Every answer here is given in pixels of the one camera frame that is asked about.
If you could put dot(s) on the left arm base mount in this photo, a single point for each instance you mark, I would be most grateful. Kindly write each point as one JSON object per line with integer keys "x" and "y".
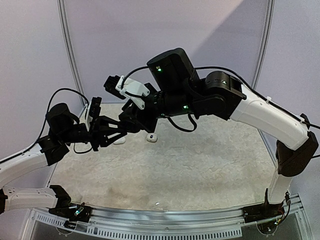
{"x": 72, "y": 211}

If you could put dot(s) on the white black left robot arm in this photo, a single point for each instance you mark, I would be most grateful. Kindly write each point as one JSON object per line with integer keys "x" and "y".
{"x": 65, "y": 128}

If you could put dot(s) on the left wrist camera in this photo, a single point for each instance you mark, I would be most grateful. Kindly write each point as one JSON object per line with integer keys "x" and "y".
{"x": 92, "y": 111}

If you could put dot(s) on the beige charging case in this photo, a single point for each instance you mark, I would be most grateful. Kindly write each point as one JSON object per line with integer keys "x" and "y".
{"x": 152, "y": 137}

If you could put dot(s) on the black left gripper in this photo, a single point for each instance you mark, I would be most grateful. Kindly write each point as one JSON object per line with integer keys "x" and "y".
{"x": 99, "y": 127}

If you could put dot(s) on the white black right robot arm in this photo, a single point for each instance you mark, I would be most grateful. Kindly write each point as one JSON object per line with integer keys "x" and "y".
{"x": 222, "y": 93}

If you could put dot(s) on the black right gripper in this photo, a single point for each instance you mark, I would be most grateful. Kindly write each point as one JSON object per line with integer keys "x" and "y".
{"x": 150, "y": 113}

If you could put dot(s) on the aluminium front rail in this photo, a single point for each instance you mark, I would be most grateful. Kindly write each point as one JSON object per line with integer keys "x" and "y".
{"x": 120, "y": 224}

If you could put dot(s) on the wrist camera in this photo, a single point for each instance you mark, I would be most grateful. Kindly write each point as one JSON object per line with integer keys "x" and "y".
{"x": 129, "y": 88}
{"x": 92, "y": 111}

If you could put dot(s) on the black oval charging case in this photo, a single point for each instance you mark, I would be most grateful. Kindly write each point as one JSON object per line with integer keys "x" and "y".
{"x": 131, "y": 127}

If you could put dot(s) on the white earbud charging case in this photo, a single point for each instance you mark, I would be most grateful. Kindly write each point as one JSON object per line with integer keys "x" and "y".
{"x": 119, "y": 141}

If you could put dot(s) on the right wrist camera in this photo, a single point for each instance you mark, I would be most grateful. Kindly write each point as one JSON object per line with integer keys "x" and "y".
{"x": 129, "y": 88}

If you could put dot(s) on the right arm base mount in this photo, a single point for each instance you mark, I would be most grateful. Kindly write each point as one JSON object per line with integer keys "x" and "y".
{"x": 266, "y": 210}

